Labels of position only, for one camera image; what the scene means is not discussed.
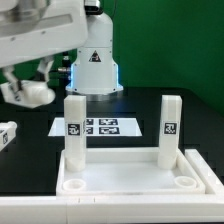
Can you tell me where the white sheet with markers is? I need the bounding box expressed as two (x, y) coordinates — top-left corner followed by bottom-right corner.
(48, 117), (142, 137)

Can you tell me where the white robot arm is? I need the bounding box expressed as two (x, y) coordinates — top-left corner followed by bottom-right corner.
(0, 0), (123, 108)

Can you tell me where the white desk top tray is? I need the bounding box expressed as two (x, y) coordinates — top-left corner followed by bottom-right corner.
(56, 147), (206, 197)

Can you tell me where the white L-shaped corner fence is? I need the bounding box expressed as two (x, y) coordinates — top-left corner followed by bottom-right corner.
(0, 149), (224, 224)

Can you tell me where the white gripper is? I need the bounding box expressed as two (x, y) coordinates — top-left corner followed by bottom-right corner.
(0, 0), (88, 95)

